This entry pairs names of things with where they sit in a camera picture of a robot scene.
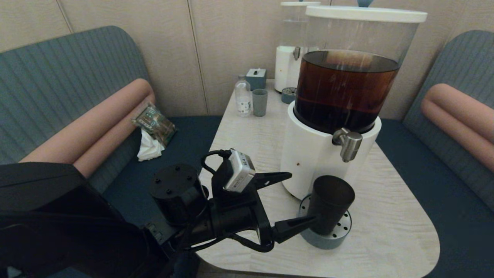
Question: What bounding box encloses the dark grey tall cup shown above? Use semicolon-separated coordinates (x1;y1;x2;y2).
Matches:
307;175;355;236

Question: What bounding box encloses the grey-blue small cup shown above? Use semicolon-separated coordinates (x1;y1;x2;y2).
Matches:
252;89;268;117

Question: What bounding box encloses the blue perforated drip tray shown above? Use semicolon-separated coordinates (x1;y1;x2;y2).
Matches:
296;193;352;250

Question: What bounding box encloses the large tea beverage dispenser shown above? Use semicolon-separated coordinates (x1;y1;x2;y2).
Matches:
279;0;428;201

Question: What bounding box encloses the clear plastic water bottle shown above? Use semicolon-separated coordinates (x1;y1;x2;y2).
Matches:
235;74;252;117

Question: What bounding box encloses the small blue drip tray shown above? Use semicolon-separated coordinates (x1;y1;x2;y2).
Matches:
281;87;298;104

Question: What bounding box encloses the blue tissue box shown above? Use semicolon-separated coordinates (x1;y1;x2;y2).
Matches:
246;68;267;90

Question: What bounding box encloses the crumpled white tissue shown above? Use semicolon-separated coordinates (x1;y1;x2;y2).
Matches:
137;129;166;160

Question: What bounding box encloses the empty white beverage dispenser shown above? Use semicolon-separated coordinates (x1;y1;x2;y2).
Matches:
274;1;321;93

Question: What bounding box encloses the printed plastic tissue packet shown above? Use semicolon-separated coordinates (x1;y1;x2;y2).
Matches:
132;102;178;146

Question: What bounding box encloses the teal upholstered bench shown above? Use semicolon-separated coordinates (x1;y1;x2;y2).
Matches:
376;30;494;278
0;25;222;278

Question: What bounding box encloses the pink bolster cushion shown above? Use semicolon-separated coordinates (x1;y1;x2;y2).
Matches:
19;78;156;179
421;83;494;172

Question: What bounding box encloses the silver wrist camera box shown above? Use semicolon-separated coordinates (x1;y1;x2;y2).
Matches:
223;149;256;193

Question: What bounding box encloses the black camera cable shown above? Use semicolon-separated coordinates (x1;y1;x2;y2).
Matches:
201;150;275;253

